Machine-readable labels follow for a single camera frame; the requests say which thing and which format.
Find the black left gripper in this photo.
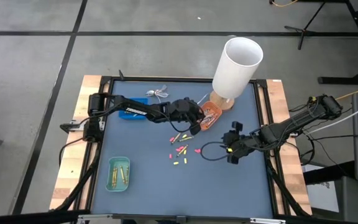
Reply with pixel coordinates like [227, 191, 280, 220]
[168, 97, 206, 126]

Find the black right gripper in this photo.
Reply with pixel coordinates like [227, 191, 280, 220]
[223, 132, 257, 165]

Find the orange plastic bin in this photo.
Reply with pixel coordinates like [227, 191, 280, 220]
[199, 100, 223, 132]

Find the wooden lamp base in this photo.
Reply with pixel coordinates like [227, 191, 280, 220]
[209, 90, 236, 112]

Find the white lamp shade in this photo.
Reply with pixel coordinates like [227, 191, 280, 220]
[211, 36, 264, 100]

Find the blue plastic basket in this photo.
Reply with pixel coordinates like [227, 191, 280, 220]
[118, 97, 149, 121]

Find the wooden table side board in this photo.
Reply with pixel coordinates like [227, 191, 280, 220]
[48, 74, 111, 211]
[258, 79, 313, 216]

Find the teal plastic tray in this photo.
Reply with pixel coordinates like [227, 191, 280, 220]
[105, 156, 131, 192]

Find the white storage box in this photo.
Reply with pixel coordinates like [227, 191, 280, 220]
[303, 181, 340, 214]

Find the black desk leg stand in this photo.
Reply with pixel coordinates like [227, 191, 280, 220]
[318, 0, 358, 86]

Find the black tripod stand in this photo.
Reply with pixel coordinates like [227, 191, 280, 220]
[283, 0, 328, 50]

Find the white lamp cable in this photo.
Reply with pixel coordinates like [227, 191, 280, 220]
[156, 92, 210, 106]

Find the black aluminium table frame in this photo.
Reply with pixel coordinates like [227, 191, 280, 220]
[50, 74, 313, 224]

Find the white cable bundle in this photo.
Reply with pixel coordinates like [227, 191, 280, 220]
[145, 84, 170, 99]

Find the silver metal bracket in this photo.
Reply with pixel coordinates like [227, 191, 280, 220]
[249, 217, 287, 224]
[77, 213, 113, 222]

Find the yellow extension cord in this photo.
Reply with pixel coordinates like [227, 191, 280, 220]
[309, 82, 358, 103]

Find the thick white cable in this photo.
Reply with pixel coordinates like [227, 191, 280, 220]
[303, 98, 358, 136]

